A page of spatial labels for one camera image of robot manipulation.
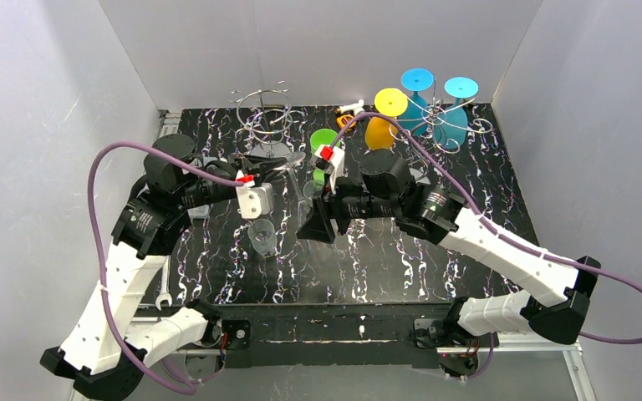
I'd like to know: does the orange plastic wine glass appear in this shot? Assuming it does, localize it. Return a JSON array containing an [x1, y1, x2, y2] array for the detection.
[[364, 88, 409, 150]]

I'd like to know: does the green plastic wine glass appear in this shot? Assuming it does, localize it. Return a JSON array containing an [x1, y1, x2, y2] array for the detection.
[[308, 128, 344, 184]]

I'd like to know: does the blue plastic wine glass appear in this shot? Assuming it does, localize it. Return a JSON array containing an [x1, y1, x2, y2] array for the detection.
[[433, 77, 479, 151], [397, 68, 435, 136]]

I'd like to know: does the chrome glass rack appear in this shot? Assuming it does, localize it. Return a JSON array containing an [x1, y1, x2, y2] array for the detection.
[[227, 80, 295, 160], [396, 69, 494, 155]]

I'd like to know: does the tall clear champagne flute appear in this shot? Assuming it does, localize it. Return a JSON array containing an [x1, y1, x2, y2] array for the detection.
[[264, 152, 312, 247]]

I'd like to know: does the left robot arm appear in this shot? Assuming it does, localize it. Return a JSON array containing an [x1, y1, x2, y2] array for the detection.
[[40, 135, 293, 400]]

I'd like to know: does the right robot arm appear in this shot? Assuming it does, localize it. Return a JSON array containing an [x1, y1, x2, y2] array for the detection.
[[297, 145, 597, 345]]

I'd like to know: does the clear plastic screw box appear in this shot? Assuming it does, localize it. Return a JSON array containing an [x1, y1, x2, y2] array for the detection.
[[187, 205, 211, 220]]

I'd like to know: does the clear stemless glass centre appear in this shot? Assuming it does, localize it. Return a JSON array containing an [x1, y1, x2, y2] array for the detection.
[[302, 180, 324, 201]]

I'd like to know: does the clear stemless glass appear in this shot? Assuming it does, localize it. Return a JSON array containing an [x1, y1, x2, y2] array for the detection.
[[247, 219, 278, 257], [302, 180, 324, 201]]

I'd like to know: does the clear stemless glass front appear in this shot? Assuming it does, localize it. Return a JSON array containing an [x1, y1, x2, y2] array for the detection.
[[247, 219, 278, 257]]

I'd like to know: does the yellow tape measure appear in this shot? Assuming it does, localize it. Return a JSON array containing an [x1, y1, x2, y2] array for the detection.
[[336, 113, 356, 131]]

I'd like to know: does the silver open-end wrench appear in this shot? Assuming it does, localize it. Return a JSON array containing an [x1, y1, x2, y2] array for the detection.
[[155, 257, 172, 311]]

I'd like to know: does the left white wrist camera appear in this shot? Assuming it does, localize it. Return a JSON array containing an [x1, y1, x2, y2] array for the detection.
[[236, 170, 274, 220]]

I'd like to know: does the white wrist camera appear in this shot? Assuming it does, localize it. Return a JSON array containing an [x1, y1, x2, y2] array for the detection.
[[236, 170, 274, 220], [314, 145, 345, 195]]

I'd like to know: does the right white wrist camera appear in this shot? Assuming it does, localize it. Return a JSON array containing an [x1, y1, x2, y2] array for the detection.
[[314, 145, 345, 195]]

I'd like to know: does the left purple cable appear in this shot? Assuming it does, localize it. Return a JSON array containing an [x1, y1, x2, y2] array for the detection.
[[85, 140, 245, 398]]

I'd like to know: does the purple cable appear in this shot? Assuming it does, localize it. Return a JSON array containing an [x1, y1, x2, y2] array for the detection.
[[326, 110, 642, 383], [85, 140, 245, 398]]

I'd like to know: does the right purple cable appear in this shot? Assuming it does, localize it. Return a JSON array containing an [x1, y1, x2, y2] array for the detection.
[[326, 110, 642, 383]]

